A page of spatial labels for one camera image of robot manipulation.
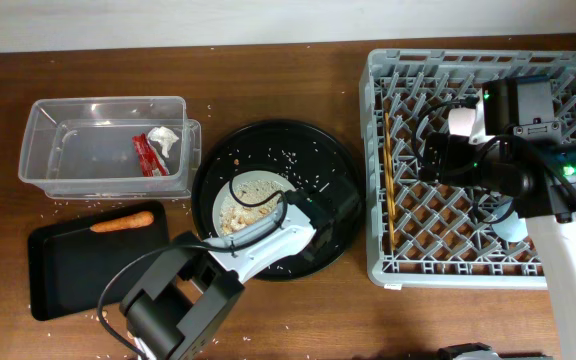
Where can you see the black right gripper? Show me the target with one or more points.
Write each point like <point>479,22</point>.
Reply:
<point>454,148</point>

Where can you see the wooden chopstick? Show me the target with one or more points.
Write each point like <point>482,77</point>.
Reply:
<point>392,200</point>
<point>388,180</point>

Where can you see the blue cup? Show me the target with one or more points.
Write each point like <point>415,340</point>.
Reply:
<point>513,229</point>

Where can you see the grey bowl with food scraps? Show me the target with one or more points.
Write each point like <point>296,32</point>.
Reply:
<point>229,216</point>

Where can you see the white tissue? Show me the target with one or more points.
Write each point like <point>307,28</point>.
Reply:
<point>165,137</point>

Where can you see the red snack wrapper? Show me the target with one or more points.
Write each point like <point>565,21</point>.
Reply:
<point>151,163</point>

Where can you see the orange carrot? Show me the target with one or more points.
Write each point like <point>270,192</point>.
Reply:
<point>138,220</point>

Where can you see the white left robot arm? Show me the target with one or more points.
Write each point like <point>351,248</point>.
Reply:
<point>178,304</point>

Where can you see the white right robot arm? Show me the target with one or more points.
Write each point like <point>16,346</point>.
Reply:
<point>540,177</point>

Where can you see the grey dishwasher rack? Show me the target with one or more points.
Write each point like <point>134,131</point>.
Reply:
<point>430,235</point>

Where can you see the round black tray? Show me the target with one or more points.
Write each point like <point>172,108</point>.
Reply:
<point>308,158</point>

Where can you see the clear plastic bin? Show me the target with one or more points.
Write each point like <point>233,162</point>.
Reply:
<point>83,148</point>

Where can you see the black rectangular bin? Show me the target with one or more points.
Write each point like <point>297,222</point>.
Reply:
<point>70,265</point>

